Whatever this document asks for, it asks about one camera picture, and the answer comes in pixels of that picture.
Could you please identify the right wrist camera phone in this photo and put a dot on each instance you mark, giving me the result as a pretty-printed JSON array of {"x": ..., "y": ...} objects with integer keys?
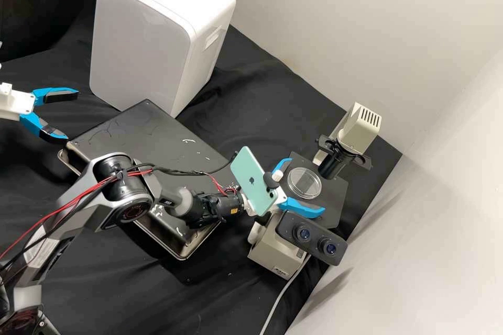
[{"x": 251, "y": 178}]

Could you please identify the cream microscope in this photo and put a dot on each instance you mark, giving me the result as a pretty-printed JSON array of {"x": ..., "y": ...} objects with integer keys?
[{"x": 275, "y": 248}]

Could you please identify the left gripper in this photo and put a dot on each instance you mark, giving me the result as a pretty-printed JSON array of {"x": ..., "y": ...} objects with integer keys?
[{"x": 13, "y": 101}]

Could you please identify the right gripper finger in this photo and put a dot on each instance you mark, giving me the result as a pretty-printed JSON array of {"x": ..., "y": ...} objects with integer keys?
[
  {"x": 302, "y": 209},
  {"x": 283, "y": 162}
]

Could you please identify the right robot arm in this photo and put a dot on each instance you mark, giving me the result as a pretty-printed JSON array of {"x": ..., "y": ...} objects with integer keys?
[{"x": 118, "y": 187}]

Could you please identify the white box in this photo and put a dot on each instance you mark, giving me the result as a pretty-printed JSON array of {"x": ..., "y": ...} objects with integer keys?
[{"x": 157, "y": 36}]

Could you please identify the petri dish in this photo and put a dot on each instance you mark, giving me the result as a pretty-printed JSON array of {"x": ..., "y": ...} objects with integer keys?
[{"x": 303, "y": 182}]

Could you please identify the black tray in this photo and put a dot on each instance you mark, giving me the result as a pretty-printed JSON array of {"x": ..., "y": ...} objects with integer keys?
[{"x": 157, "y": 134}]

